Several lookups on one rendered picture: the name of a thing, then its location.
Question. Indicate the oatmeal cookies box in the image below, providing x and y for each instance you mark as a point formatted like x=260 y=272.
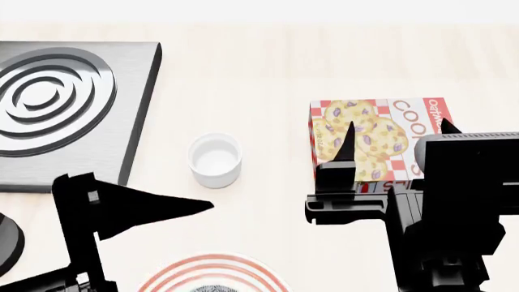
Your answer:
x=381 y=127

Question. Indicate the dark camera box on gripper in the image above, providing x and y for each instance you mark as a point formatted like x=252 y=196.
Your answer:
x=466 y=164

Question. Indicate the white ramekin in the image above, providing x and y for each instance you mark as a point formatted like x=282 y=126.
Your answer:
x=215 y=158

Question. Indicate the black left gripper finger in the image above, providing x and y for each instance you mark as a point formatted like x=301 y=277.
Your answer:
x=142 y=207

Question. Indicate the dark grey bowl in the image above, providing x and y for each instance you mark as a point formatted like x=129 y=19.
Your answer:
x=11 y=240

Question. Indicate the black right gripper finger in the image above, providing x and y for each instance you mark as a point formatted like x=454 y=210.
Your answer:
x=449 y=127
x=338 y=176

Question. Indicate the white plate with red rings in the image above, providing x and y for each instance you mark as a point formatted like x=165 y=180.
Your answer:
x=182 y=270

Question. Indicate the silver stove with spiral burner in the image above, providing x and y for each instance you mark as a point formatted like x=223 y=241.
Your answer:
x=129 y=91

